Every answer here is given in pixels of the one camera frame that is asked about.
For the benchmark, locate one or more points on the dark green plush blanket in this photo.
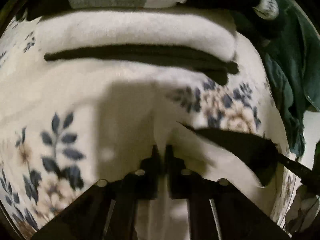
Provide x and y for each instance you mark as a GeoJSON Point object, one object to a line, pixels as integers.
{"type": "Point", "coordinates": [289, 49]}

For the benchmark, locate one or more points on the black folded garment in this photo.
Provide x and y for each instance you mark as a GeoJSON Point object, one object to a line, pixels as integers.
{"type": "Point", "coordinates": [165, 56]}

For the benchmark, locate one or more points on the floral bed quilt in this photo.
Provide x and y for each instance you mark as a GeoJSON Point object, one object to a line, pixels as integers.
{"type": "Point", "coordinates": [49, 112]}

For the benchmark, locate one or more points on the beige long sleeve shirt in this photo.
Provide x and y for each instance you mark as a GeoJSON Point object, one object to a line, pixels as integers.
{"type": "Point", "coordinates": [133, 117]}

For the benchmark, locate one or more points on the white folded garment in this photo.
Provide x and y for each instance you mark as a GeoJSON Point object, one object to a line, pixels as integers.
{"type": "Point", "coordinates": [213, 32]}

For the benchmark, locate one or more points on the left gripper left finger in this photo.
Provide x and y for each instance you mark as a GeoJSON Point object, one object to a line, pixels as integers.
{"type": "Point", "coordinates": [107, 210]}

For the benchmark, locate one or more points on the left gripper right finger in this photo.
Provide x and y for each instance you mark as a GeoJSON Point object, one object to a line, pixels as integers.
{"type": "Point", "coordinates": [217, 209]}

